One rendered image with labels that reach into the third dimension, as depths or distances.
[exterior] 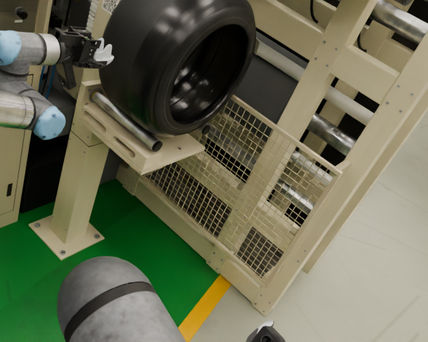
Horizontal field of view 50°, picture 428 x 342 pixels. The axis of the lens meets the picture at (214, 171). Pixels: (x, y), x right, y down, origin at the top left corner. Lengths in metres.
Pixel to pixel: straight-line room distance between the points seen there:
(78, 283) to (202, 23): 1.00
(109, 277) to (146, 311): 0.06
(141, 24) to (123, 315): 1.04
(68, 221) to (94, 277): 1.75
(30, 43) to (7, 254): 1.38
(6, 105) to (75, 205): 1.26
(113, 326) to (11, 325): 1.62
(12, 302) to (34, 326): 0.15
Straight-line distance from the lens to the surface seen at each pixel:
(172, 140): 1.86
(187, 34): 1.39
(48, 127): 1.09
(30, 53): 1.16
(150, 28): 1.41
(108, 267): 0.56
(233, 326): 2.38
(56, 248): 2.38
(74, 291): 0.56
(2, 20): 1.85
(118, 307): 0.53
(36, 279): 2.27
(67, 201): 2.25
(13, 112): 1.03
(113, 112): 1.71
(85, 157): 2.04
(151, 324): 0.52
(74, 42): 1.24
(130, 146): 1.65
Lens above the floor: 1.78
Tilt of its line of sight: 33 degrees down
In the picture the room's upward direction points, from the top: 24 degrees clockwise
